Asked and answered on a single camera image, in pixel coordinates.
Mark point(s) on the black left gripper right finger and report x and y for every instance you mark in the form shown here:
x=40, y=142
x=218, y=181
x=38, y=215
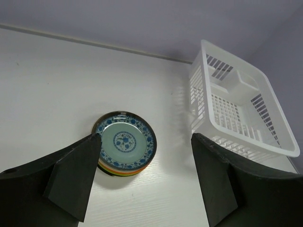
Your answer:
x=238, y=192

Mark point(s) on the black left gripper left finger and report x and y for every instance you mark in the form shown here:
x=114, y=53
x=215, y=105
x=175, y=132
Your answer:
x=52, y=191

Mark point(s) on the orange plate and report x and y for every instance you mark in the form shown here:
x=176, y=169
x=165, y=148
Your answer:
x=121, y=173

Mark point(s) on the dark grey-green plate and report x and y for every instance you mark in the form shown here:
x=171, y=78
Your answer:
x=128, y=141

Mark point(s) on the white plastic dish rack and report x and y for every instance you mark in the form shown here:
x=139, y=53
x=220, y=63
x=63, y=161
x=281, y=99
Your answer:
x=233, y=104

